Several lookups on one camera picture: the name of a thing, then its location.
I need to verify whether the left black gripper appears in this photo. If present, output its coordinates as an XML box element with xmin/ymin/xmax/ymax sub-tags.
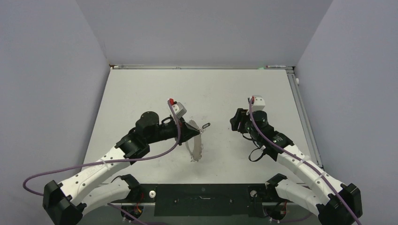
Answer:
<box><xmin>146</xmin><ymin>116</ymin><xmax>199</xmax><ymax>145</ymax></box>

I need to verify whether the small key with black tag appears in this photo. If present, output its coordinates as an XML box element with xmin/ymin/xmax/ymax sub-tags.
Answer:
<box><xmin>200</xmin><ymin>122</ymin><xmax>211</xmax><ymax>133</ymax></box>

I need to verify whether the large silver keyring with keys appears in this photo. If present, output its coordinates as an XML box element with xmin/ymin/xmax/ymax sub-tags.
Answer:
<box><xmin>185</xmin><ymin>120</ymin><xmax>204</xmax><ymax>162</ymax></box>

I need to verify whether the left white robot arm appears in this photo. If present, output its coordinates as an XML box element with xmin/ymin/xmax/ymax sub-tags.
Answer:
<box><xmin>42</xmin><ymin>110</ymin><xmax>201</xmax><ymax>225</ymax></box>

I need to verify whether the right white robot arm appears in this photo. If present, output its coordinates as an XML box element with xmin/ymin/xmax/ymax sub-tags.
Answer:
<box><xmin>230</xmin><ymin>108</ymin><xmax>363</xmax><ymax>225</ymax></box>

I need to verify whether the red white marker pen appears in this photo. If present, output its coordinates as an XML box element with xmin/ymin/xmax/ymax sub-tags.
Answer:
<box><xmin>265</xmin><ymin>65</ymin><xmax>287</xmax><ymax>69</ymax></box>

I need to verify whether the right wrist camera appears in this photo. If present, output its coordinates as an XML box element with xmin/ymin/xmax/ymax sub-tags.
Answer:
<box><xmin>248</xmin><ymin>95</ymin><xmax>265</xmax><ymax>112</ymax></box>

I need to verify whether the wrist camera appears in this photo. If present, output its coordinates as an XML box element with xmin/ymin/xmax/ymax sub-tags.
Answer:
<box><xmin>248</xmin><ymin>95</ymin><xmax>265</xmax><ymax>112</ymax></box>
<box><xmin>168</xmin><ymin>98</ymin><xmax>187</xmax><ymax>120</ymax></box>

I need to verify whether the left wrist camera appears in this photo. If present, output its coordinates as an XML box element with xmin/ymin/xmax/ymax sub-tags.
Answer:
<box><xmin>168</xmin><ymin>98</ymin><xmax>187</xmax><ymax>120</ymax></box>

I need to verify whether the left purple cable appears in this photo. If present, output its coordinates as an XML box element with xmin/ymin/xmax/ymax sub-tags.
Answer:
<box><xmin>23</xmin><ymin>100</ymin><xmax>182</xmax><ymax>225</ymax></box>

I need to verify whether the purple cable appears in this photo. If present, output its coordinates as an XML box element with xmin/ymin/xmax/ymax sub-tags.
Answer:
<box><xmin>23</xmin><ymin>100</ymin><xmax>182</xmax><ymax>225</ymax></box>
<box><xmin>248</xmin><ymin>97</ymin><xmax>363</xmax><ymax>225</ymax></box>

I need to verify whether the aluminium frame rail right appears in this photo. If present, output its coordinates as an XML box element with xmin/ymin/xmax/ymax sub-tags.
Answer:
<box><xmin>286</xmin><ymin>67</ymin><xmax>324</xmax><ymax>169</ymax></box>

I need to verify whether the aluminium frame rail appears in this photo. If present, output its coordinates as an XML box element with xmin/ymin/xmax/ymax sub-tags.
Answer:
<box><xmin>110</xmin><ymin>65</ymin><xmax>294</xmax><ymax>70</ymax></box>
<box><xmin>286</xmin><ymin>67</ymin><xmax>324</xmax><ymax>169</ymax></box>

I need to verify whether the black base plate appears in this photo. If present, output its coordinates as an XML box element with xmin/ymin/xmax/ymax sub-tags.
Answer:
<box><xmin>119</xmin><ymin>183</ymin><xmax>286</xmax><ymax>217</ymax></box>

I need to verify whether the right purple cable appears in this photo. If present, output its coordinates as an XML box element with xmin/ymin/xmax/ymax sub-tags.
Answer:
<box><xmin>248</xmin><ymin>97</ymin><xmax>363</xmax><ymax>225</ymax></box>

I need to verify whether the aluminium frame rail back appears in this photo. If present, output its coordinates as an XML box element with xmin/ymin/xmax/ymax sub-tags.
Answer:
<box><xmin>110</xmin><ymin>65</ymin><xmax>294</xmax><ymax>70</ymax></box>

